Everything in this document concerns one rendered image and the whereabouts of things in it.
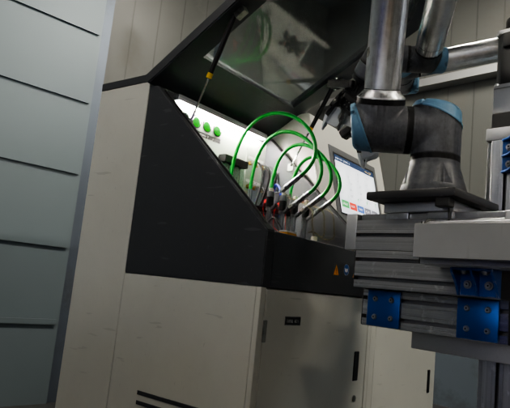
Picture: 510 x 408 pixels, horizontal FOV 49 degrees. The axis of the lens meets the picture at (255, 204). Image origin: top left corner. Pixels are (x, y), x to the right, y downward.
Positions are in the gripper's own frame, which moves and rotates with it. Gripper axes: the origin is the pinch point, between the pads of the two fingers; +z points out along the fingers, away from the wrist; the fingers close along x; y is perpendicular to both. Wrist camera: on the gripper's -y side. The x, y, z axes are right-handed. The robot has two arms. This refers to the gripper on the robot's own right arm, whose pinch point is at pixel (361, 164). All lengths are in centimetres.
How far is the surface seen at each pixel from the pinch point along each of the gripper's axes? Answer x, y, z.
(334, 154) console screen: 41, -35, -16
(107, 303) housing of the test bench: -47, -68, 56
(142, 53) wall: 62, -204, -103
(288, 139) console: 23, -48, -19
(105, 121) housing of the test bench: -47, -83, -10
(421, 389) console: 77, -3, 83
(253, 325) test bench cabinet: -47, -4, 56
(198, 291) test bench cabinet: -47, -26, 49
